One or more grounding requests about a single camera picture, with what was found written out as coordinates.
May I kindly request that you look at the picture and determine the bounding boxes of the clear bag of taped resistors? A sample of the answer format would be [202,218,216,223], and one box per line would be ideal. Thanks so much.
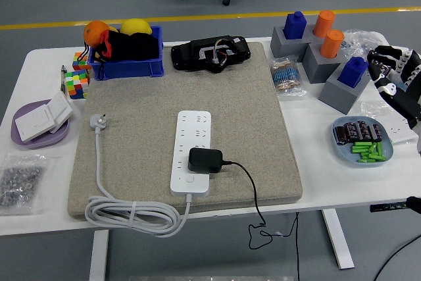
[269,57,309,97]

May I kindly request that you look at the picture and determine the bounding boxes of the purple tray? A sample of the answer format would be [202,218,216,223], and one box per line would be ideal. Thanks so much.
[11,99,72,149]

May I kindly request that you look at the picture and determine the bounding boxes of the white wall switch panel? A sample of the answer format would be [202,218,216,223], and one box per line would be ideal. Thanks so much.
[14,105,57,143]
[44,91,74,134]

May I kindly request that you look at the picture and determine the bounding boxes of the black plug adapter with cord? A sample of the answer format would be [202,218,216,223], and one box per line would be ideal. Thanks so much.
[187,147,299,250]

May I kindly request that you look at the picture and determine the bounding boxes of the black red drawstring pouch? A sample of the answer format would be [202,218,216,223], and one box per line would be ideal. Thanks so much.
[84,29,161,80]

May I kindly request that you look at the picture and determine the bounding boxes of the grey-brown mat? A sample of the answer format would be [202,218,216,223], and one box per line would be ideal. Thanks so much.
[67,42,304,221]

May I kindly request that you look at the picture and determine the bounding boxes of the blue square peg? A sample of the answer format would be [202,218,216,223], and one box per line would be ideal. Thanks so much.
[337,56,370,89]
[283,11,308,41]

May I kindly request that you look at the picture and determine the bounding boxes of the heap of green batteries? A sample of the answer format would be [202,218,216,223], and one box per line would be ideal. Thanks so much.
[351,141,386,163]

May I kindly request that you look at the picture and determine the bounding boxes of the clear bag of metal nuts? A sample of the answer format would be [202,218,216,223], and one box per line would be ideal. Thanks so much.
[0,153,55,216]

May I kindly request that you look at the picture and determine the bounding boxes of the white socket panel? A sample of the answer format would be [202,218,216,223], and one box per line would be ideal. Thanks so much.
[383,116,419,145]

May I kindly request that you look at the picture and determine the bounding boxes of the orange fruit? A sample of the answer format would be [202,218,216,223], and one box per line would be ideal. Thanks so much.
[83,20,111,48]

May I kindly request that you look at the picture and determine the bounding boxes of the blue plastic bin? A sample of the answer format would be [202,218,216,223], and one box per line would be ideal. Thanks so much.
[87,25,165,81]

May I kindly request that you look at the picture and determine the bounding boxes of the orange cylinder peg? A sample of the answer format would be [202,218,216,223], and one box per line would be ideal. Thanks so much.
[312,10,337,38]
[320,29,345,59]

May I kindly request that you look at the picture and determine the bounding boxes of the white power strip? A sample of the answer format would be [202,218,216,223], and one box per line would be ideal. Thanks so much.
[170,111,212,198]

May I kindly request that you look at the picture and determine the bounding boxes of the black floor cable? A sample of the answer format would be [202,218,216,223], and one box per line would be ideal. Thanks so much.
[374,238,421,281]

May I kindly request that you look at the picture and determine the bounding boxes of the white table leg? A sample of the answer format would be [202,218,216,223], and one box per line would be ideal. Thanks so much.
[88,229,110,281]
[321,210,355,270]

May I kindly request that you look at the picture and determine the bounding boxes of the black table control panel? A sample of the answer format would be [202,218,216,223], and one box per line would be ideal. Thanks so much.
[370,200,410,213]

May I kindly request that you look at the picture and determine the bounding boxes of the crumpled clear plastic bag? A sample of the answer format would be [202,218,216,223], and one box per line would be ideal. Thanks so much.
[341,29,392,60]

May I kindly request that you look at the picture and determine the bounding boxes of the black device with coloured wires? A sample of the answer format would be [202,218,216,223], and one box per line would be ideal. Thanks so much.
[170,35,253,74]

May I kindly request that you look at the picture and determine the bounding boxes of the large yellow lemon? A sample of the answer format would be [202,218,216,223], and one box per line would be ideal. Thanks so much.
[120,18,154,36]

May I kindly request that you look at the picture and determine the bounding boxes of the large colourful puzzle cube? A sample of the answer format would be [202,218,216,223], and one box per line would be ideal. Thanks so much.
[64,69,91,100]

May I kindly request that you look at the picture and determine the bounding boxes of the small colourful puzzle cube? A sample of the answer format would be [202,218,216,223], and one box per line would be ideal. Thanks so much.
[72,51,93,71]

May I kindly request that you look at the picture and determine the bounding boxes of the light blue tray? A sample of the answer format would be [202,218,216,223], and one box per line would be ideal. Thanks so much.
[332,115,395,168]

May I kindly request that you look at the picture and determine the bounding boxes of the thin black hanging cable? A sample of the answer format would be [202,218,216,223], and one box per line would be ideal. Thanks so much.
[295,211,302,281]

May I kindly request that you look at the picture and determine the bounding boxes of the white power cord with plug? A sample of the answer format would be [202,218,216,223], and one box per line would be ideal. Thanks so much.
[84,113,193,238]

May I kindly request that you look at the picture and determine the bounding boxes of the grey block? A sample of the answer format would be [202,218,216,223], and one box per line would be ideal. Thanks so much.
[270,25,318,63]
[318,63,372,116]
[301,42,348,84]

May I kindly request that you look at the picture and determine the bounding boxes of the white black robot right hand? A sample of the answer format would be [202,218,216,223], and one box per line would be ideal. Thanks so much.
[366,45,421,155]

